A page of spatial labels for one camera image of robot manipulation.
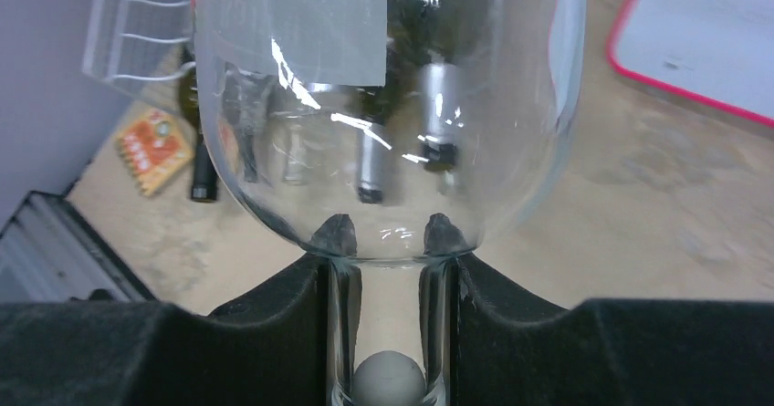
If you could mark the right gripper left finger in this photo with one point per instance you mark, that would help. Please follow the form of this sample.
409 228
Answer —
266 347

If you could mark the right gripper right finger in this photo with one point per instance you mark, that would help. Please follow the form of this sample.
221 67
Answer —
515 348

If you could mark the orange card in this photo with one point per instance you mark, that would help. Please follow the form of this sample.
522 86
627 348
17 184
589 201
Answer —
153 148

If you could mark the clear square glass bottle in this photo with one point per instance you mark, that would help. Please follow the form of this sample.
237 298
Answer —
296 169

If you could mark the white wire wine rack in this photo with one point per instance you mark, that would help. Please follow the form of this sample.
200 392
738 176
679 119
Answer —
134 47

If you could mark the red framed whiteboard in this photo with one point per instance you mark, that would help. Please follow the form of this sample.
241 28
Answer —
715 52

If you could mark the dark bottle brown label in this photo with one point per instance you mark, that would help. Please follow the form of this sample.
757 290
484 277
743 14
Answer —
373 110

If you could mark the dark bottle white label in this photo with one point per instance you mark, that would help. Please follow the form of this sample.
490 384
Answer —
204 182

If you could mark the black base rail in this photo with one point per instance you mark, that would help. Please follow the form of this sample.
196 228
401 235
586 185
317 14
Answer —
51 253

